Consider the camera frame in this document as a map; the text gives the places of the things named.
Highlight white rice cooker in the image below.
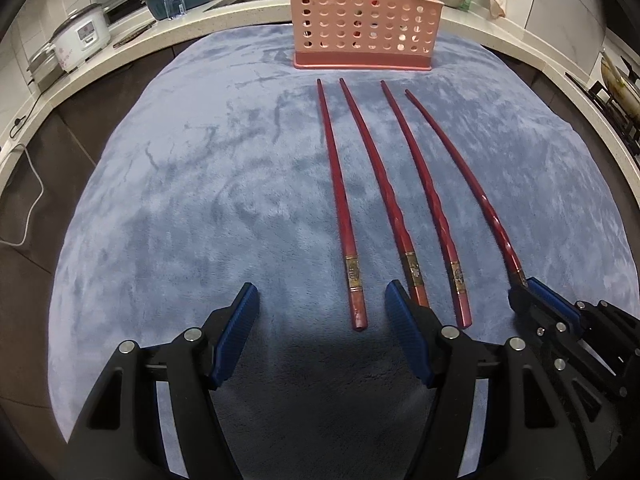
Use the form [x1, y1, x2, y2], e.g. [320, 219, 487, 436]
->
[51, 2, 112, 73]

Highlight black gas stove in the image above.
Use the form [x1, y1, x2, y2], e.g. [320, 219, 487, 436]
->
[565, 72, 640, 161]

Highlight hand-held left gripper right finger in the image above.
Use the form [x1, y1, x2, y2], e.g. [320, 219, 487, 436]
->
[384, 281, 598, 480]

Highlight stacked metal steamer pots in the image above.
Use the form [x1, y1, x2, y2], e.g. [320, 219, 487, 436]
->
[25, 42, 66, 92]

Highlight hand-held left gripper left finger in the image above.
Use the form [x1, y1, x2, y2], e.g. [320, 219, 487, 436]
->
[65, 282, 259, 480]

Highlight glass wok lid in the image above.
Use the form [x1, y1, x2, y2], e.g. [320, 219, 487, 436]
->
[602, 47, 640, 93]

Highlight grey-blue plush blanket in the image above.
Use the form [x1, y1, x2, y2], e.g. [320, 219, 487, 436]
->
[47, 22, 633, 461]

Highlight wok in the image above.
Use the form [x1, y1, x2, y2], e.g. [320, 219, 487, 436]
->
[600, 47, 640, 106]

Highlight white cable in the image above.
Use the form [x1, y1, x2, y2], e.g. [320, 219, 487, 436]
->
[0, 142, 46, 248]

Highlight dark red chopstick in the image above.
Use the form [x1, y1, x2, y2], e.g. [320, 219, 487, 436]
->
[381, 80, 473, 330]
[316, 78, 368, 332]
[339, 77, 431, 311]
[405, 88, 528, 288]

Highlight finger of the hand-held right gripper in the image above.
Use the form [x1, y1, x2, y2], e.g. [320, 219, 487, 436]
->
[509, 287, 633, 406]
[525, 277, 640, 346]

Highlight pink perforated utensil holder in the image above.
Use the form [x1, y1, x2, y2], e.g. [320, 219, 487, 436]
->
[285, 0, 445, 71]

